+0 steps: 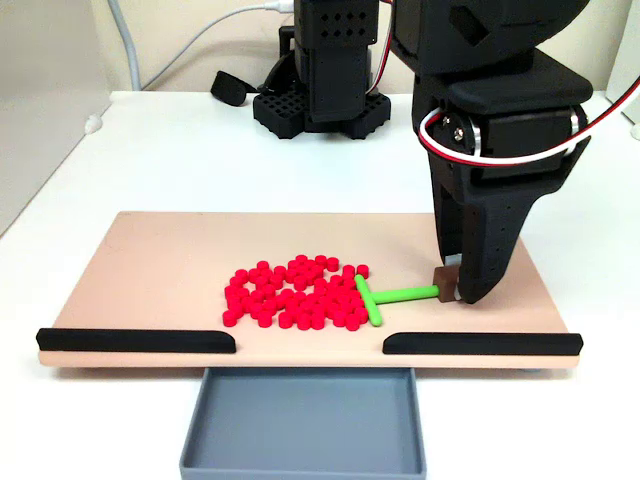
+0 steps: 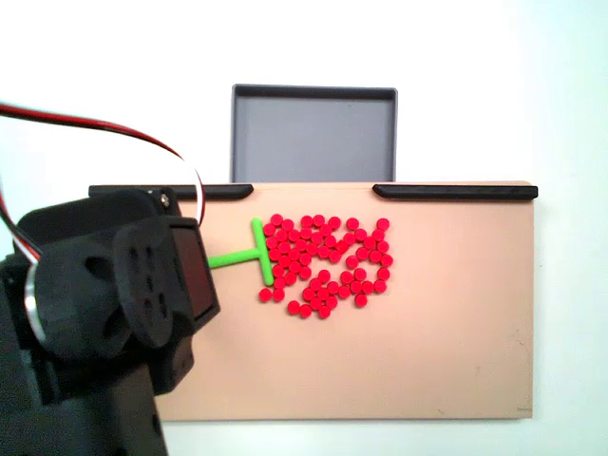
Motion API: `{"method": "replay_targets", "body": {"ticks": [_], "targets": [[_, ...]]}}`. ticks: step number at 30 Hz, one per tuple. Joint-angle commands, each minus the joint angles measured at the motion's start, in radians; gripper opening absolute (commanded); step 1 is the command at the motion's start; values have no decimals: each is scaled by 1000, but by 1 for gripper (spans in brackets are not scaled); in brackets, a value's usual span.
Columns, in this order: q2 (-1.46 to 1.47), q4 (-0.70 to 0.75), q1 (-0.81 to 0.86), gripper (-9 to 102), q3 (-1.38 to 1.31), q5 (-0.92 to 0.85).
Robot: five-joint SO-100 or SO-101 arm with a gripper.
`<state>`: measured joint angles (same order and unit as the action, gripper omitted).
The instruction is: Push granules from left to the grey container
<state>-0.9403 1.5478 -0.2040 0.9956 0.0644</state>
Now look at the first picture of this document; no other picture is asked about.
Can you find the beige flat board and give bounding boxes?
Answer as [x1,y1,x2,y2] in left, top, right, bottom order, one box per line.
[37,210,584,374]

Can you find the red granules pile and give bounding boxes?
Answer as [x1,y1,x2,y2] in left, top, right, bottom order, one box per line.
[222,254,372,333]

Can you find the green T pusher brown block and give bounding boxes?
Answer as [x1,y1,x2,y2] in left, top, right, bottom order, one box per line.
[354,266,464,328]

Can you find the red white black servo cable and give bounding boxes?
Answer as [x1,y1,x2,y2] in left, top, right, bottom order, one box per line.
[419,74,640,167]
[368,0,399,95]

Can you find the black clamp handle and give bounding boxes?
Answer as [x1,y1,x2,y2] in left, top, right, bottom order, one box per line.
[209,70,257,108]

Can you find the thick grey-white cable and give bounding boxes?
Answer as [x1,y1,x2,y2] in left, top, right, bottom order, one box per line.
[107,0,144,92]

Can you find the black edge rail strip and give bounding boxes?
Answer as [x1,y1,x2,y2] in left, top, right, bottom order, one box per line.
[35,327,237,356]
[382,331,585,358]

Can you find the thin white USB cable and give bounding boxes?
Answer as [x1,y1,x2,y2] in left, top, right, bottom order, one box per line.
[142,0,300,92]

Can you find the grey tray container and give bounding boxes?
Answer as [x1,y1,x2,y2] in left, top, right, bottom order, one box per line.
[178,367,428,480]

